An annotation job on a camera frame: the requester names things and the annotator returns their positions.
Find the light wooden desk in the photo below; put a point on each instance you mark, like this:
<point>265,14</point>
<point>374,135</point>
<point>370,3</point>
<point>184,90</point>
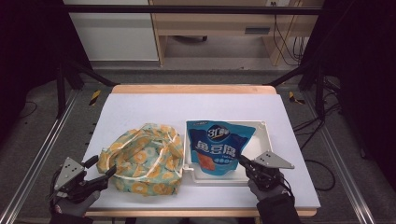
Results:
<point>214,23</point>

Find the white table mat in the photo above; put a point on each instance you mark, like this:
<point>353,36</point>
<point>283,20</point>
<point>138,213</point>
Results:
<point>202,107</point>

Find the aluminium rail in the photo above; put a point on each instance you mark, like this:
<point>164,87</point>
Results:
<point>342,174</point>
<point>34,165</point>

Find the black metal crossbar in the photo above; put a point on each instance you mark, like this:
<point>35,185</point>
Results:
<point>186,9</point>

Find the blue snack pouch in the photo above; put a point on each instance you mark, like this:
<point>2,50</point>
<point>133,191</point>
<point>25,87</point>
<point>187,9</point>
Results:
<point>214,146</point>

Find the white cabinet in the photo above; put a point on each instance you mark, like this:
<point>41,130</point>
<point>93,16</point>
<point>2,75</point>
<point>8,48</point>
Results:
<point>115,34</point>

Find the person's right hand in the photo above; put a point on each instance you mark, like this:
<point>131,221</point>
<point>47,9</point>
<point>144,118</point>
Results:
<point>264,194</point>

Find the white plastic tray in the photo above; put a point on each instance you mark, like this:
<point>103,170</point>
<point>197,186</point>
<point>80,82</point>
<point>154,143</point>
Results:
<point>260,141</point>

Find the black metal stand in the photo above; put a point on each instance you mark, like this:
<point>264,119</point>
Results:
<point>319,93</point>
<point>61,93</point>

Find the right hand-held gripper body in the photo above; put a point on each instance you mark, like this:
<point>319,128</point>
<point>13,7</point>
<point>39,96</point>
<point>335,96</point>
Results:
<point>271,160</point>

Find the person's left hand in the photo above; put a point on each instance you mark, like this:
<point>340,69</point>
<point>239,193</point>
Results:
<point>74,208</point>

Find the green orange-print cloth bag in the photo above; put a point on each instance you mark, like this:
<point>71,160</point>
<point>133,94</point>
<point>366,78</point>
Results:
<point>140,161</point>

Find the black curtain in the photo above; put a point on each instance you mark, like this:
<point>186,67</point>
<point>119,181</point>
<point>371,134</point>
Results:
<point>364,62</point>
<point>28,46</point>

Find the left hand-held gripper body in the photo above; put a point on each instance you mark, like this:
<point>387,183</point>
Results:
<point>70,174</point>

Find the yellow black tape marker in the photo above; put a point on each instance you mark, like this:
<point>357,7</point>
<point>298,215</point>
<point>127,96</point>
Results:
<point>292,97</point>
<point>95,97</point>

